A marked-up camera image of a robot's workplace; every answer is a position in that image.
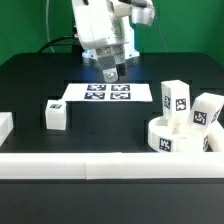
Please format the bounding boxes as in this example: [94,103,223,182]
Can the white sheet with tags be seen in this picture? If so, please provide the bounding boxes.
[62,83,153,102]

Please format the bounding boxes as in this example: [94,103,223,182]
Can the black cable with connector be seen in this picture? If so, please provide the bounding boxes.
[37,33,81,54]

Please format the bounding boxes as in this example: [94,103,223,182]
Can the white round stool seat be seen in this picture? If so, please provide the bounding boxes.
[148,116,209,153]

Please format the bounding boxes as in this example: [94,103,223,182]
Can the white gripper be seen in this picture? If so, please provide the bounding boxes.
[72,0,131,82]

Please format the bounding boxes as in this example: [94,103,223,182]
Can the white left fence bar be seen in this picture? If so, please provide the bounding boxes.
[0,112,14,146]

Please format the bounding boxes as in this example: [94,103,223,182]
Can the thin white cable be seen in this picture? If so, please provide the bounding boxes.
[45,0,55,54]

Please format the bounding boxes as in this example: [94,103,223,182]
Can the white front fence bar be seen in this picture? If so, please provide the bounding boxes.
[0,152,224,180]

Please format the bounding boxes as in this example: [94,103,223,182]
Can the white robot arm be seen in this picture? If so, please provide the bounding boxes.
[72,0,155,83]

